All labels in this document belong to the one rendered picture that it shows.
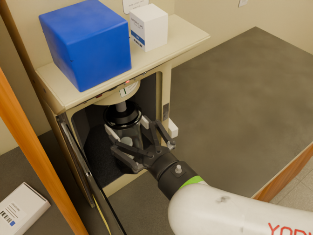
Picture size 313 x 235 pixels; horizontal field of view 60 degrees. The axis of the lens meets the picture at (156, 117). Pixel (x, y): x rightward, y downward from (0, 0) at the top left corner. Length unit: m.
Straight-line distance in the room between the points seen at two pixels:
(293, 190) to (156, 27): 1.90
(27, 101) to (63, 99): 0.67
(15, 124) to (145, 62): 0.23
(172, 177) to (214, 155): 0.45
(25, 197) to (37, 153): 0.50
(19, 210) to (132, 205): 0.35
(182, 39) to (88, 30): 0.21
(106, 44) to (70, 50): 0.06
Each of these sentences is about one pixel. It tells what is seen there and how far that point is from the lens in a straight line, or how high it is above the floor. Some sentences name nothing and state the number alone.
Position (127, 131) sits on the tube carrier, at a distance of 0.75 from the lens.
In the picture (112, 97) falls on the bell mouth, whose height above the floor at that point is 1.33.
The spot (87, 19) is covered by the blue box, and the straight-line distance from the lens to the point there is 0.44.
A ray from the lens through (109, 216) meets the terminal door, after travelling 0.45.
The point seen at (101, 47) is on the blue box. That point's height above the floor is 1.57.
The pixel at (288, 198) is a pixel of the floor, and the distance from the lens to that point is 2.20.
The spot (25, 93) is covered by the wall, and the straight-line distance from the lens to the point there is 1.09.
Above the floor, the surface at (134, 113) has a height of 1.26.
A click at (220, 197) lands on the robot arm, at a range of 0.48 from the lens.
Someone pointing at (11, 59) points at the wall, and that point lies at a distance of 1.01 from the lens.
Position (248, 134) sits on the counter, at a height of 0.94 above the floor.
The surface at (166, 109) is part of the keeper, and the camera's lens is 0.81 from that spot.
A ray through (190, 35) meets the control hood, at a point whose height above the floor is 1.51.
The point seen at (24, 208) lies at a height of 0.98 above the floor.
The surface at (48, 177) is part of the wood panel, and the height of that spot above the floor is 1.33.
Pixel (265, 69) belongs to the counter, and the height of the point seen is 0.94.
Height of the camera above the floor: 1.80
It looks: 48 degrees down
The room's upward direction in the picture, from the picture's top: straight up
